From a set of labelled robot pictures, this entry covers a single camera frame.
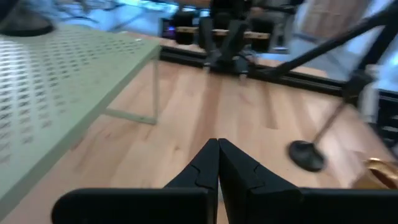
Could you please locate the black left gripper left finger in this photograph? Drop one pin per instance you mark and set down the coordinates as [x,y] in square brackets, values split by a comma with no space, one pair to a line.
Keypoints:
[140,205]

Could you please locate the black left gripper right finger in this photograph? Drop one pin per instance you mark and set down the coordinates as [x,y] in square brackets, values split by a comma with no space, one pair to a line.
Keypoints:
[295,208]

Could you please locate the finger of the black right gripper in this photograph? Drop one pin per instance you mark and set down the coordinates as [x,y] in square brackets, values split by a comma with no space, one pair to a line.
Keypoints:
[234,40]
[206,37]

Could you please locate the gold candlestick holder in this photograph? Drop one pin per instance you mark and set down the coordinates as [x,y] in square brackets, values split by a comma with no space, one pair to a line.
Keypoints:
[377,169]

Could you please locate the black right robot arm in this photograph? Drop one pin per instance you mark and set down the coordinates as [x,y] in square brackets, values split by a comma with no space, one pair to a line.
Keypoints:
[228,65]

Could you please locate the green perforated metal shelf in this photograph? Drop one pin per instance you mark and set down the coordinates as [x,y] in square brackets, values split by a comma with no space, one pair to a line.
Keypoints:
[62,77]

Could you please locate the black aluminium rig frame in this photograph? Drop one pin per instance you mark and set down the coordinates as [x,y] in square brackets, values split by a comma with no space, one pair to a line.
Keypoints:
[295,79]

